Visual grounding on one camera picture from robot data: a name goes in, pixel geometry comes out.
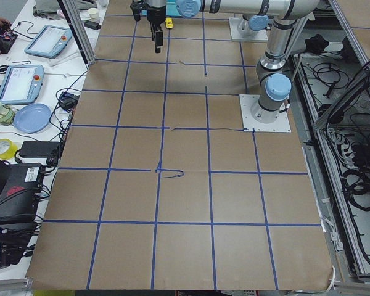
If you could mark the lower teach pendant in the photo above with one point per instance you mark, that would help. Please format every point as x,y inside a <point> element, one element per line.
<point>21,84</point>

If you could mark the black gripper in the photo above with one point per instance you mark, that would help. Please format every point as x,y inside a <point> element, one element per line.
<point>154,15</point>

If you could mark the green tape rolls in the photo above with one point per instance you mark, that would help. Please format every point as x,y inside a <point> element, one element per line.
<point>7,114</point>

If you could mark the black power adapter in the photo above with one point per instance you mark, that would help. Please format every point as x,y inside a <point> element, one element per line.
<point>38,149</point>

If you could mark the yellow beetle toy car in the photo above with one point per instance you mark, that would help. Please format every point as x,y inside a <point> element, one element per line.
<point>169,23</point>

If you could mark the aluminium frame post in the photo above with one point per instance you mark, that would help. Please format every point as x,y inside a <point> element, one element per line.
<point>73,19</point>

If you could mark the white paper cup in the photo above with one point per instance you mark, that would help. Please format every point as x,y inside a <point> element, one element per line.
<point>94,14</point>

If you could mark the teach pendant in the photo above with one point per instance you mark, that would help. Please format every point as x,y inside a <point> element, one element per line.
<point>49,42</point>
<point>21,84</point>

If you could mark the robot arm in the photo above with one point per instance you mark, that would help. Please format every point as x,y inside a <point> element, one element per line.
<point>278,20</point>

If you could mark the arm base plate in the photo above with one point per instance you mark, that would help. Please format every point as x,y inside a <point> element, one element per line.
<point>252,30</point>
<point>256,119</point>

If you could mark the upper teach pendant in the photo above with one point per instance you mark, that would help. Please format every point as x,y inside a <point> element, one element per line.
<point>49,42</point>

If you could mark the blue plate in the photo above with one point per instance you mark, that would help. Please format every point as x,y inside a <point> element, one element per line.
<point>32,118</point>

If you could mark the yellow tape roll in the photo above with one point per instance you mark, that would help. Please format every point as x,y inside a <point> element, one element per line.
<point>7,149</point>

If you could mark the black computer box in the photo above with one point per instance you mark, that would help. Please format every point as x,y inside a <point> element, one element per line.
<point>20,185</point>

